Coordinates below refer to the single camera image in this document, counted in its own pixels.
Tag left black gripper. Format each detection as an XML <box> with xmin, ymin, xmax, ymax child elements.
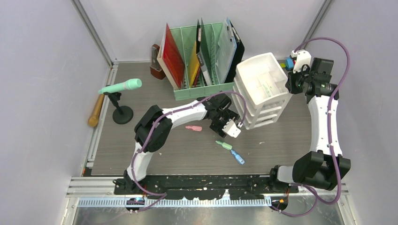
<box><xmin>210</xmin><ymin>109</ymin><xmax>239</xmax><ymax>137</ymax></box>

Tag pink highlighter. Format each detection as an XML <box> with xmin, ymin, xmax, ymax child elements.
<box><xmin>185</xmin><ymin>126</ymin><xmax>202</xmax><ymax>132</ymax></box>

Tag green highlighter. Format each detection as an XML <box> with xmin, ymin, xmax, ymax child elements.
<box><xmin>215</xmin><ymin>141</ymin><xmax>233</xmax><ymax>150</ymax></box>

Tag white drawer organizer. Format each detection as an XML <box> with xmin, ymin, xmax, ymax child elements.
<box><xmin>232</xmin><ymin>52</ymin><xmax>292</xmax><ymax>130</ymax></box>

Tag black clipboard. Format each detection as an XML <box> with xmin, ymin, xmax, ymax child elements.
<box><xmin>225</xmin><ymin>22</ymin><xmax>245</xmax><ymax>83</ymax></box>

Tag yellow book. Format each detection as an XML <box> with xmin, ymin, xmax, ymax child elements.
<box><xmin>188</xmin><ymin>40</ymin><xmax>200</xmax><ymax>88</ymax></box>

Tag black book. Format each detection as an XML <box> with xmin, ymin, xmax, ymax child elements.
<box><xmin>195</xmin><ymin>19</ymin><xmax>213</xmax><ymax>86</ymax></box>

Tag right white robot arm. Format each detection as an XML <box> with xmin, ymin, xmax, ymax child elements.
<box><xmin>268</xmin><ymin>58</ymin><xmax>351</xmax><ymax>192</ymax></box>

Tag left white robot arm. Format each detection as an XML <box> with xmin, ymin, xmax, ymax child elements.
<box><xmin>123</xmin><ymin>91</ymin><xmax>244</xmax><ymax>194</ymax></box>

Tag colourful toy blocks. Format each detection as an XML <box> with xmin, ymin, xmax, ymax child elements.
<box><xmin>279</xmin><ymin>57</ymin><xmax>295</xmax><ymax>71</ymax></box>

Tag brown round object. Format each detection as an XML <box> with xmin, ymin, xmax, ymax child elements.
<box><xmin>150</xmin><ymin>44</ymin><xmax>166</xmax><ymax>80</ymax></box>

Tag red notebook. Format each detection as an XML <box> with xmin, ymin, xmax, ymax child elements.
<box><xmin>157</xmin><ymin>23</ymin><xmax>185</xmax><ymax>90</ymax></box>

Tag green file organizer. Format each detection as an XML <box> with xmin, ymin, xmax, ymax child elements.
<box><xmin>170</xmin><ymin>22</ymin><xmax>234</xmax><ymax>101</ymax></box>

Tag black microphone stand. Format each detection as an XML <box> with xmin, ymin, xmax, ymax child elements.
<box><xmin>104</xmin><ymin>92</ymin><xmax>134</xmax><ymax>125</ymax></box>

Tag mint green microphone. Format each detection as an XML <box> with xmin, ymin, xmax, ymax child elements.
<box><xmin>98</xmin><ymin>78</ymin><xmax>142</xmax><ymax>94</ymax></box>

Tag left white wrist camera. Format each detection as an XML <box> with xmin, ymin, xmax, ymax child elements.
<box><xmin>222</xmin><ymin>120</ymin><xmax>241</xmax><ymax>138</ymax></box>

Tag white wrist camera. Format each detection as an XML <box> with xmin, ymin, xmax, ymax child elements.
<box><xmin>290</xmin><ymin>49</ymin><xmax>312</xmax><ymax>73</ymax></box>
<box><xmin>222</xmin><ymin>120</ymin><xmax>241</xmax><ymax>138</ymax></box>

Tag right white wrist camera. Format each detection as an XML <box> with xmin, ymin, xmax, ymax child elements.
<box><xmin>290</xmin><ymin>49</ymin><xmax>312</xmax><ymax>73</ymax></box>

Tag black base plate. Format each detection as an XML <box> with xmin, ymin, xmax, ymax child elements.
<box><xmin>113</xmin><ymin>174</ymin><xmax>298</xmax><ymax>200</ymax></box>

